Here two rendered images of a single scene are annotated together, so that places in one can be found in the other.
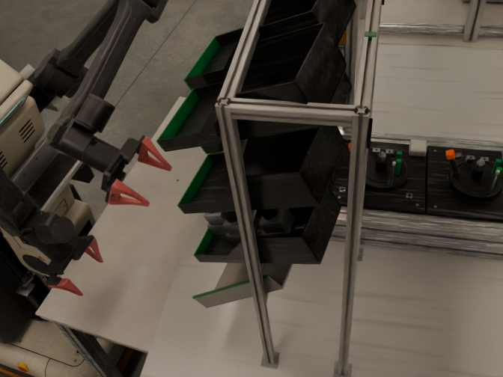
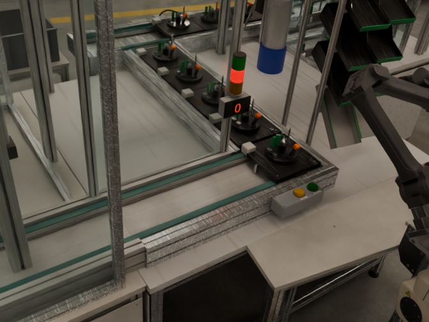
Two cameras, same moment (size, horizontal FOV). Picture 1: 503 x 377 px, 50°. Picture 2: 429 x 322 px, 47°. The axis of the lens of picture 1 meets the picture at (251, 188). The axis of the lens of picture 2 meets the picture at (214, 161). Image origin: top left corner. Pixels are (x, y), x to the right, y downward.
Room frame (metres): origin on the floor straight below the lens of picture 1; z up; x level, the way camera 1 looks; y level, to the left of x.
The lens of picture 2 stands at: (2.57, 0.60, 2.20)
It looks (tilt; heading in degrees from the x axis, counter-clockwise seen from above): 38 degrees down; 214
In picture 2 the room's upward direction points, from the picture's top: 6 degrees clockwise
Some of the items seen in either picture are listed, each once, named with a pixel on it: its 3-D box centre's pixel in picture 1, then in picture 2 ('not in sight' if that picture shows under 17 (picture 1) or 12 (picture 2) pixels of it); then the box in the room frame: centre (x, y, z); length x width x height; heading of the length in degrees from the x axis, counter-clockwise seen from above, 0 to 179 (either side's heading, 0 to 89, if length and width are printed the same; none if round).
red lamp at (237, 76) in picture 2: not in sight; (237, 74); (1.18, -0.28, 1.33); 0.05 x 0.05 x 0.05
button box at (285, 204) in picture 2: not in sight; (297, 199); (1.19, 0.07, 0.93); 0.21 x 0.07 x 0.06; 161
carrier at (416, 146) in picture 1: (381, 161); (246, 116); (0.96, -0.35, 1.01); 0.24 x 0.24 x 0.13; 71
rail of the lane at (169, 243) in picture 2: not in sight; (248, 208); (1.35, -0.05, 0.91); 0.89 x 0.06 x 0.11; 161
